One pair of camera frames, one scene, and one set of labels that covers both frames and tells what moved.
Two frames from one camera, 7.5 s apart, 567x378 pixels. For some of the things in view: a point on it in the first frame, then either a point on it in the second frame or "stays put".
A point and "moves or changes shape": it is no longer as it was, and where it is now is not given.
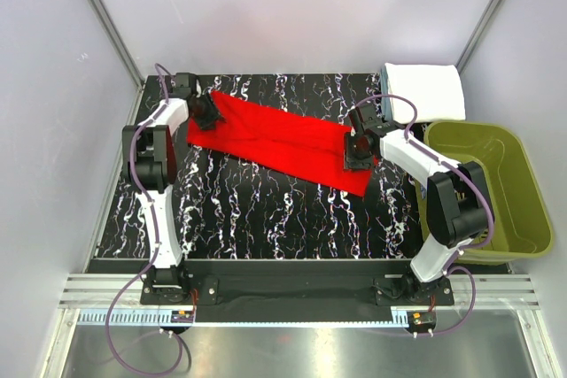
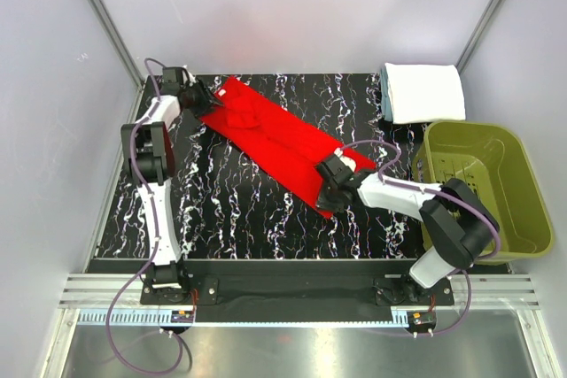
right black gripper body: [354, 157] to [328, 199]
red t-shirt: [296, 145] moves or changes shape
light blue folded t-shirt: [386, 110] stays put
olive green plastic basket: [522, 221] stays put
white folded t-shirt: [436, 88] stays put
